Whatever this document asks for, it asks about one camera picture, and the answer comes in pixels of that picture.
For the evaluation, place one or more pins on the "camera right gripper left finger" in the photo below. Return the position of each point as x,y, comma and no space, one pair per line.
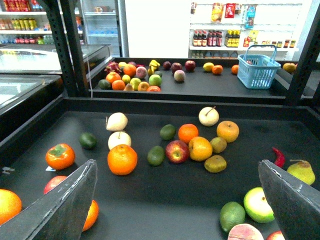
61,213

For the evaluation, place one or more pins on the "camera right gripper right finger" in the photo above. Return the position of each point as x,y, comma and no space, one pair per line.
295,204

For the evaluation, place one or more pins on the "orange beside rear lemon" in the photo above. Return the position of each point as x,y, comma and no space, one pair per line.
217,69

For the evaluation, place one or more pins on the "yellow lemon on rear tray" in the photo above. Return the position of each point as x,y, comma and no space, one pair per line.
208,66

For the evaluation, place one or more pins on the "orange mandarin behind finger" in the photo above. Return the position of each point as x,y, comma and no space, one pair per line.
92,216

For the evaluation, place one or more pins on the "red pomegranate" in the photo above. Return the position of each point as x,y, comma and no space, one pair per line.
53,183

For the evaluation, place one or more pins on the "red apple front right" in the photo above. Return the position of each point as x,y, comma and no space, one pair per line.
276,235

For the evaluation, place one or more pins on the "red apple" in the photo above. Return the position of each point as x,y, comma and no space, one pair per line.
276,235
177,152

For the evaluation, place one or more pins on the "yellow green pear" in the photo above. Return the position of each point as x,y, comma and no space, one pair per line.
302,170

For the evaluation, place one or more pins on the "bright green apple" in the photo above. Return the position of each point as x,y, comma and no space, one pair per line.
257,207

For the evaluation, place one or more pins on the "red chili pepper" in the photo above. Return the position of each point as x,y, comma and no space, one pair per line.
280,158

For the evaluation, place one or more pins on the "large bumpy orange front left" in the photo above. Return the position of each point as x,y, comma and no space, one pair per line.
10,205

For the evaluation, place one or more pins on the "large bumpy orange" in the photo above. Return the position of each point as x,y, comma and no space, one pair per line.
122,159
10,205

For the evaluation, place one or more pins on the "orange persimmon with green calyx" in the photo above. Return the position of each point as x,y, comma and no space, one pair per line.
60,156

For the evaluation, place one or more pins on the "pink peach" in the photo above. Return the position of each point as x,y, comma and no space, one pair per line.
244,231

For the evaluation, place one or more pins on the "green lime front right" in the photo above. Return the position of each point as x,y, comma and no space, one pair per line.
231,214

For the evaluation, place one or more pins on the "green lime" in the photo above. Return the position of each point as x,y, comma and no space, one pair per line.
231,214
167,132
156,156

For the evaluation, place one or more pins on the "dark green avocado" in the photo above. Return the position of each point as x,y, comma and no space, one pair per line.
87,140

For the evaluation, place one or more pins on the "large bumpy orange centre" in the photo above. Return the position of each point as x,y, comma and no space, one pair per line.
122,159

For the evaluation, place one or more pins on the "brown kiwi lower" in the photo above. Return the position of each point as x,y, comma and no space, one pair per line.
215,164

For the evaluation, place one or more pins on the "brown kiwi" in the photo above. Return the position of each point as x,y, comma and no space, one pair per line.
218,144
215,164

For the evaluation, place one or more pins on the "white pear lower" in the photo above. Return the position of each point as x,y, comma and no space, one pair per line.
119,138

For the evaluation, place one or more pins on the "brown kiwi upper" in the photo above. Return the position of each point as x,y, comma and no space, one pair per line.
218,144

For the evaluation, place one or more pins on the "yellow orange apple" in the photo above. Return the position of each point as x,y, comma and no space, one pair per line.
228,130

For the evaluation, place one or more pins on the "white pear upper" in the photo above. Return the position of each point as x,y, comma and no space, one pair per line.
116,122

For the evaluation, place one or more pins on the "green lime lower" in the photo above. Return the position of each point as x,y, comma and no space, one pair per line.
156,156

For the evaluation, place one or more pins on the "yellow orange round fruit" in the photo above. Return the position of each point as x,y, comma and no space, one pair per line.
200,149

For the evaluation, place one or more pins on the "black front display tray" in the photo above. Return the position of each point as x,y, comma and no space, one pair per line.
169,201

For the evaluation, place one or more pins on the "black display tray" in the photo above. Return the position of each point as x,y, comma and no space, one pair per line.
200,86
169,201

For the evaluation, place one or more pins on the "white round pear right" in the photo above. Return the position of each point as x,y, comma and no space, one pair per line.
208,116

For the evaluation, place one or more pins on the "red apple centre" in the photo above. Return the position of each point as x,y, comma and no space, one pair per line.
177,152

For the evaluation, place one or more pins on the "small orange tangerine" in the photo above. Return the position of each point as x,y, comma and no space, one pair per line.
187,132

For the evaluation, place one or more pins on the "green lime upper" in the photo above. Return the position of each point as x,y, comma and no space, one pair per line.
167,132

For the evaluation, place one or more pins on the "small blue plastic basket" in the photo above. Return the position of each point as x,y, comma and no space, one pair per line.
257,71

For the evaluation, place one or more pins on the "glass top freezer chest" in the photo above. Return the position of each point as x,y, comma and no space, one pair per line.
21,66

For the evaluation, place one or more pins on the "black rear display tray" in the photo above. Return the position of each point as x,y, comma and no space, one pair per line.
200,86

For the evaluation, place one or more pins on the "black perforated shelf post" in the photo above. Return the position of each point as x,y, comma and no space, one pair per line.
62,20

